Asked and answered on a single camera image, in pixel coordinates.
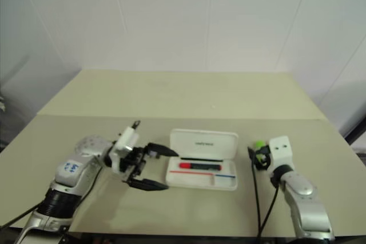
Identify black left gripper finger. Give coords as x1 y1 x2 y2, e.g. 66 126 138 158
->
146 142 180 158
125 178 170 193

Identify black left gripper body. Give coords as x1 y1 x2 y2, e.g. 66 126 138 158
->
118 146 149 184

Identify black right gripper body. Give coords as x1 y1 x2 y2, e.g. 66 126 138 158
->
255 144 272 171

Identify green marker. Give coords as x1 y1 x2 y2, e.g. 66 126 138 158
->
253 140 266 163

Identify red marker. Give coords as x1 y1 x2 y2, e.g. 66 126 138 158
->
178 162 222 171

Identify red and blue pencil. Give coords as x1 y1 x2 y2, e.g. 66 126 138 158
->
169 170 236 178

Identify white pencil case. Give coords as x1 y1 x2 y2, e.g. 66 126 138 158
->
165 128 240 191

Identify dark slanted pole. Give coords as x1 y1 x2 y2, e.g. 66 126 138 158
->
344 103 366 145

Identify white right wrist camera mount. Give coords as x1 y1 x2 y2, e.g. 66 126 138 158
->
268 135 294 171

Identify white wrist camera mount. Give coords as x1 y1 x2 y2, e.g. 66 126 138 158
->
268 135 294 171
108 126 141 174

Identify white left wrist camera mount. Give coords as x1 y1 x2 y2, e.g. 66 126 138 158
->
108 126 141 174

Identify thin black cable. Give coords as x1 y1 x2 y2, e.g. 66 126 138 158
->
248 155 262 241

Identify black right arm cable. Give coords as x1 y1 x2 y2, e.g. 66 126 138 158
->
257 179 284 241

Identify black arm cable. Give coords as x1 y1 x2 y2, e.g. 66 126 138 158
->
0 166 102 232
257 179 284 241

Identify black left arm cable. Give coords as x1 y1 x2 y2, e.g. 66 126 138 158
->
0 166 102 232

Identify dark object at wall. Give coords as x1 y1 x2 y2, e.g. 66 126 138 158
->
0 82 9 149

